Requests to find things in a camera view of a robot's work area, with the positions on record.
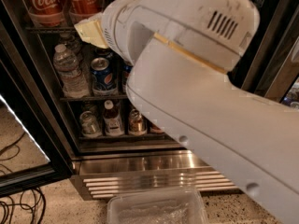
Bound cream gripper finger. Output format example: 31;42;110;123
74;13;109;49

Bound front left Pepsi can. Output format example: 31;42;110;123
90;57;117;95

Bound rear water bottle middle shelf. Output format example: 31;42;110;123
59;33;83;62

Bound red coca-cola can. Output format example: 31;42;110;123
69;0;103;23
29;0;65;27

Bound right red Coca-Cola can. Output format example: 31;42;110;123
69;0;103;23

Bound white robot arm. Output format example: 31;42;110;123
76;0;299;224

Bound white capped juice bottle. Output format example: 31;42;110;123
103;100;124;136

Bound pepsi can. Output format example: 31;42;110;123
122;62;133;91
90;57;117;95

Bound wire shelf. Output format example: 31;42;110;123
25;27;77;34
60;94;128;102

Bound middle wire shelf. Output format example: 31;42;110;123
60;94;128;102

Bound open black fridge door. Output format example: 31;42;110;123
0;4;72;198

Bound clear plastic bin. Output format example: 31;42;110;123
107;187;209;224

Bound left red Coca-Cola can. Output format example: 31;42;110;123
29;0;65;27

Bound stainless steel glass-door fridge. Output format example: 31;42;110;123
0;0;299;202

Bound clear jar bottom shelf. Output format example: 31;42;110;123
79;111;102;138

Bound front right Pepsi can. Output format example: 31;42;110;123
122;62;133;91

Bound brown soda can bottom shelf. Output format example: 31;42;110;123
128;109;147;135

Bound top wire shelf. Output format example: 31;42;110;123
25;27;77;34

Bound front water bottle middle shelf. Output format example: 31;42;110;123
53;44;91;98

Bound red soda can bottom shelf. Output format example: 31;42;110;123
149;123;164;133

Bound black cables on floor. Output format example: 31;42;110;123
0;131;47;224

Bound water bottle shelf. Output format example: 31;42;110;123
53;44;91;98
59;33;83;62

